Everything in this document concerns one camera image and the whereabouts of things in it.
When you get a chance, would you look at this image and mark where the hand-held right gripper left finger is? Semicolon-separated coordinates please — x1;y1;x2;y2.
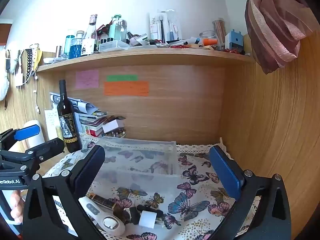
22;145;106;240

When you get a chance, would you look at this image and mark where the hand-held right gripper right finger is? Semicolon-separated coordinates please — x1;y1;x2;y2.
209;145;293;240

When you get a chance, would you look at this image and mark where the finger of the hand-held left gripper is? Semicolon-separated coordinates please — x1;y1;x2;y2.
0;138;65;178
0;126;40;151

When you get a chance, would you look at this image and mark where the brown rectangular lighter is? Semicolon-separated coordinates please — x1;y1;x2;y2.
89;194;119;208

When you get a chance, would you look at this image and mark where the clear plastic container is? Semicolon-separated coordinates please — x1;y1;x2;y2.
86;136;182;200

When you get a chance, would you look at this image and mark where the white handheld massager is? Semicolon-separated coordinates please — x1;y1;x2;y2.
79;194;126;237

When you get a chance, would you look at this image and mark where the black device with white cap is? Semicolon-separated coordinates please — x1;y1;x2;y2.
129;204;166;229

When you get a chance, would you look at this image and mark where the person's left hand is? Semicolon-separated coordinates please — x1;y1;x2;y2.
10;189;27;220

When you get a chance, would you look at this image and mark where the white cylinder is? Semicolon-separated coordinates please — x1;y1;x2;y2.
23;120;46;153

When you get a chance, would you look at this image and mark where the white dotted paper sheet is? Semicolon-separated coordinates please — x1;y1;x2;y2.
45;109;59;143

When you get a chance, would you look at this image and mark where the dark wine bottle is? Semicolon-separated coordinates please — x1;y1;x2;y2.
57;79;83;153

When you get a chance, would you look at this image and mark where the butterfly print tablecloth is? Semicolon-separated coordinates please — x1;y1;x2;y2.
41;135;258;240

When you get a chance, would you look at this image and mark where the stack of books and papers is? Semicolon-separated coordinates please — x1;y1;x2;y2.
49;92;108;138

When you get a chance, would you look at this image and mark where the bowl of beads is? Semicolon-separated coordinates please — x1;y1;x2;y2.
105;127;127;139

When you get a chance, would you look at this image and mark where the white card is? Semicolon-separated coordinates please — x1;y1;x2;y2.
102;119;119;133

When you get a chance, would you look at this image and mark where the white fluffy cloth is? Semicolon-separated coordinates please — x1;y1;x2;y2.
0;47;11;101

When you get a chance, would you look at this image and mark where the brown hair clip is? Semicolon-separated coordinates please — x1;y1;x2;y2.
104;115;126;125

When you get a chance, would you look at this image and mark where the pink paper note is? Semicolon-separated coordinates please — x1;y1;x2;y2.
75;70;100;90

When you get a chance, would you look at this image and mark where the white small dish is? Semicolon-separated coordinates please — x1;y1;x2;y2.
43;57;68;64

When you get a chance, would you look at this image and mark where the orange paper note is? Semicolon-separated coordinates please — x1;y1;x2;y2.
104;81;150;97

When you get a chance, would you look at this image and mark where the blue patterned glass bottle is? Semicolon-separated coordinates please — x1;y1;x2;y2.
69;31;84;59

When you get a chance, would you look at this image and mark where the green paper note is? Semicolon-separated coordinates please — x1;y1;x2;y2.
106;74;138;82

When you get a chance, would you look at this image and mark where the teal tall glass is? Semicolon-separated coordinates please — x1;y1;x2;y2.
64;29;75;56

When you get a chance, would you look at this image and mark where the clear bottle with white label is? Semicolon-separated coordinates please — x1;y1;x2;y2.
81;14;98;56

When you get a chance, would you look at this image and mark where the clear plastic lidded box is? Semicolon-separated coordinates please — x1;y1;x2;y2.
98;41;130;53

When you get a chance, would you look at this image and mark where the blue house-shaped box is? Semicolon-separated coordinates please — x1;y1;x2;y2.
225;29;244;53

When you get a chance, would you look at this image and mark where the mint green bottle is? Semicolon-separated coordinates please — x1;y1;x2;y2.
108;14;123;42

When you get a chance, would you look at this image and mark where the pile of pens and markers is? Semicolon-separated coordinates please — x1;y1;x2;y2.
156;37;251;56

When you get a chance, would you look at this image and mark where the wooden shelf board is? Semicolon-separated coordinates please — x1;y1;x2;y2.
36;47;256;73

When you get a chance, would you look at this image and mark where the clear glass bottle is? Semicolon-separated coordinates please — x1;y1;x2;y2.
117;19;129;41

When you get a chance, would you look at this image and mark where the short glass jar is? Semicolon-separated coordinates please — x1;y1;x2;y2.
199;31;216;41

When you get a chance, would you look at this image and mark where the glass jar with sticks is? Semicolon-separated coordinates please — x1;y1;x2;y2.
212;18;227;50

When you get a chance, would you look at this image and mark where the mauve curtain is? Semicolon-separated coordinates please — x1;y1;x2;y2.
210;0;316;75

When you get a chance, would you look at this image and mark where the toothbrush package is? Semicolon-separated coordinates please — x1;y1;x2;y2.
157;9;182;43

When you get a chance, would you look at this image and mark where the white cable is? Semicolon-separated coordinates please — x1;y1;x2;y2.
32;72;41;113

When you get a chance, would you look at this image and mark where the black and white patterned strap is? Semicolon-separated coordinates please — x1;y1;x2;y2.
21;49;34;79

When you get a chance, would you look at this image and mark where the yellow strap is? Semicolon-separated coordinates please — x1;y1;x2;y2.
32;44;43;68

